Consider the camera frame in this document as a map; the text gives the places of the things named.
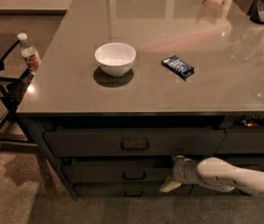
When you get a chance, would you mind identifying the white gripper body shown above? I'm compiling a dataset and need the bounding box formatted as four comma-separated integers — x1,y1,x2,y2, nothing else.
173,157,199,184

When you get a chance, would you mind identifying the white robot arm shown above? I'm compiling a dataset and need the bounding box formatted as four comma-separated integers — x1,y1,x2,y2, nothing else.
160,156,264,200

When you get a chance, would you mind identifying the dark counter cabinet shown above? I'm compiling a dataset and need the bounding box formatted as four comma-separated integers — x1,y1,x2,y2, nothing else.
18,0,264,198

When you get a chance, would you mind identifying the blue snack bar wrapper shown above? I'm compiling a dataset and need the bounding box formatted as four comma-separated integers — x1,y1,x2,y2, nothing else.
161,55,195,78

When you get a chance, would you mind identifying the white ceramic bowl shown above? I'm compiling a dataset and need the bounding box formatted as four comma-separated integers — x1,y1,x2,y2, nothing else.
94,43,136,77

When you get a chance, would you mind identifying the clear plastic water bottle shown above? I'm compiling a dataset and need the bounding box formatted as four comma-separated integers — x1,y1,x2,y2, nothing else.
18,33,42,73

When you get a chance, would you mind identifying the dark folding chair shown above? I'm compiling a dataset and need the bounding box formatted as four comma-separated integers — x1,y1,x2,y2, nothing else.
0,33,35,144

